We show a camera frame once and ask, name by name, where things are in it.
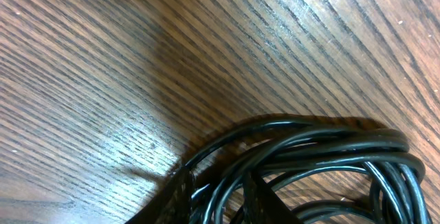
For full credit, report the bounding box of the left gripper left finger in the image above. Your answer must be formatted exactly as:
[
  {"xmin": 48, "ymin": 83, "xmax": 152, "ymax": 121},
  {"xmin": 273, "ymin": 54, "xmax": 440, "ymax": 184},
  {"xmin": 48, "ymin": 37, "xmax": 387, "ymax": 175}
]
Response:
[{"xmin": 126, "ymin": 167, "xmax": 194, "ymax": 224}]

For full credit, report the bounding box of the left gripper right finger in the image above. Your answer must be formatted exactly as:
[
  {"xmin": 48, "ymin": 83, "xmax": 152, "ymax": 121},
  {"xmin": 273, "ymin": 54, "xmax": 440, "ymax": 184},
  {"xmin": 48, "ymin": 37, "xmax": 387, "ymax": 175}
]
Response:
[{"xmin": 243, "ymin": 172, "xmax": 303, "ymax": 224}]

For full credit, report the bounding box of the black cable bundle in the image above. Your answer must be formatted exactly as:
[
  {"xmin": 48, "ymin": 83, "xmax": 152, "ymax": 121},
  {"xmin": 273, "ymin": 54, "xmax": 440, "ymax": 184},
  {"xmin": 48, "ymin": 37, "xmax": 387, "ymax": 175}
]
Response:
[{"xmin": 180, "ymin": 113, "xmax": 434, "ymax": 224}]

